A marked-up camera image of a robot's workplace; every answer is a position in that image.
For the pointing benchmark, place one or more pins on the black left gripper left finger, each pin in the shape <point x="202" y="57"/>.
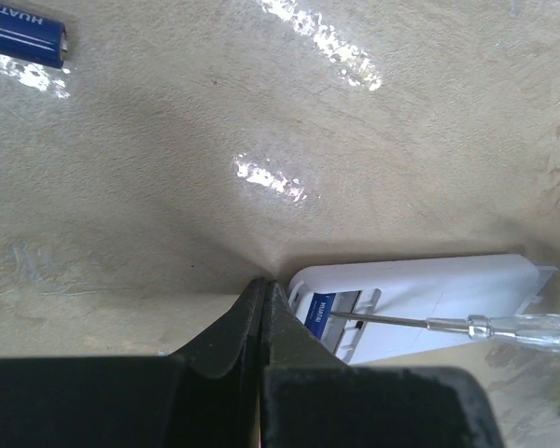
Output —
<point x="204" y="394"/>

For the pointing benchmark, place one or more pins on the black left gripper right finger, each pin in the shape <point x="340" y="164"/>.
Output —
<point x="309" y="398"/>

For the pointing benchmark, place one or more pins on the white remote control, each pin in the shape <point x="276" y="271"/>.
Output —
<point x="493" y="285"/>

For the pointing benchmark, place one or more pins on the clear-handled screwdriver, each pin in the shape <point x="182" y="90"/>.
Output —
<point x="538" y="332"/>

